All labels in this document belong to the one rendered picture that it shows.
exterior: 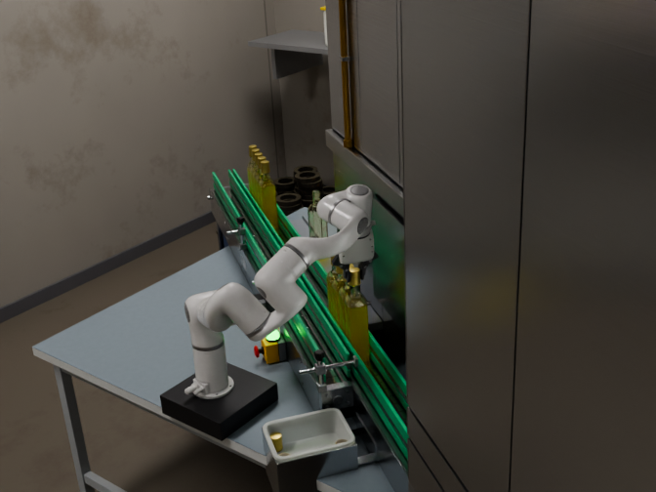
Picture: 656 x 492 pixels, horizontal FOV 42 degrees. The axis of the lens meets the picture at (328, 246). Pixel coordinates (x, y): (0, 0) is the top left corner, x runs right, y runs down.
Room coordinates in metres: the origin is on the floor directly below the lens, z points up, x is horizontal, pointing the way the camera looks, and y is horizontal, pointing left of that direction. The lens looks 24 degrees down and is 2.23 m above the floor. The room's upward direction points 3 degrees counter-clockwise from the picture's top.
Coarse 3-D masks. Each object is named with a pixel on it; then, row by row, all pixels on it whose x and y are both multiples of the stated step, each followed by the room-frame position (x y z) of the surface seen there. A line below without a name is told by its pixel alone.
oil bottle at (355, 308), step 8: (360, 296) 2.18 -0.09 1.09; (352, 304) 2.16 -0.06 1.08; (360, 304) 2.16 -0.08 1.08; (352, 312) 2.16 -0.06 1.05; (360, 312) 2.16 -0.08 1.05; (352, 320) 2.15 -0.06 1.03; (360, 320) 2.16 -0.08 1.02; (352, 328) 2.15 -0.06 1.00; (360, 328) 2.16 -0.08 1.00; (352, 336) 2.15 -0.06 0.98; (360, 336) 2.16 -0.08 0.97; (368, 336) 2.17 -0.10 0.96; (352, 344) 2.15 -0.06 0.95; (360, 344) 2.16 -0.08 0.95; (368, 344) 2.17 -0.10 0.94; (360, 352) 2.16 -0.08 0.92; (368, 352) 2.17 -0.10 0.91; (368, 360) 2.17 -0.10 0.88
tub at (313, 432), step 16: (304, 416) 1.97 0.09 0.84; (320, 416) 1.98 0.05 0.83; (336, 416) 1.98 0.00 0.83; (288, 432) 1.95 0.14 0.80; (304, 432) 1.96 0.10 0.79; (320, 432) 1.97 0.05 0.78; (336, 432) 1.97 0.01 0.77; (352, 432) 1.88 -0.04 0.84; (272, 448) 1.83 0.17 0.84; (288, 448) 1.92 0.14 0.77; (304, 448) 1.92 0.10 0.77; (320, 448) 1.82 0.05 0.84; (336, 448) 1.82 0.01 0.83
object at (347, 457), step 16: (368, 432) 1.92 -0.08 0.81; (352, 448) 1.84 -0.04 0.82; (368, 448) 1.91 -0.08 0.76; (272, 464) 1.83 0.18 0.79; (288, 464) 1.79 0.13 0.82; (304, 464) 1.80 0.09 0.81; (320, 464) 1.81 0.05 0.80; (336, 464) 1.82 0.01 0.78; (352, 464) 1.84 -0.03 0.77; (288, 480) 1.79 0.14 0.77; (304, 480) 1.80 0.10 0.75
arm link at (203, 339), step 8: (192, 296) 2.18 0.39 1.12; (200, 296) 2.17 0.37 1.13; (208, 296) 2.17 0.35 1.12; (184, 304) 2.17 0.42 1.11; (192, 304) 2.15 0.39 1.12; (192, 312) 2.13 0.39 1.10; (192, 320) 2.13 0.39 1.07; (192, 328) 2.14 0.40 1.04; (200, 328) 2.13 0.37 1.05; (192, 336) 2.15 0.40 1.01; (200, 336) 2.13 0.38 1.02; (208, 336) 2.13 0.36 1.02; (216, 336) 2.15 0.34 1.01; (192, 344) 2.16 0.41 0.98; (200, 344) 2.14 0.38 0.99; (208, 344) 2.13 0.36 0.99; (216, 344) 2.14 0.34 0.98
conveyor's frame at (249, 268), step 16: (224, 208) 3.49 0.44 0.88; (224, 224) 3.43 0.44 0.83; (240, 256) 3.09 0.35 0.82; (256, 272) 2.82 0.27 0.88; (256, 288) 2.83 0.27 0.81; (288, 336) 2.36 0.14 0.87; (288, 352) 2.38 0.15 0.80; (304, 352) 2.24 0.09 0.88; (304, 368) 2.19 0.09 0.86; (304, 384) 2.20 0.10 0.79; (352, 384) 2.06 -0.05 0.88; (368, 400) 1.97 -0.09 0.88; (352, 416) 2.06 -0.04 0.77; (368, 416) 1.92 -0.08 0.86; (384, 432) 1.82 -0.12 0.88; (384, 448) 1.80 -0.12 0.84; (384, 464) 1.81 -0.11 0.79; (400, 464) 1.69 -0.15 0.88; (400, 480) 1.69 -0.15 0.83
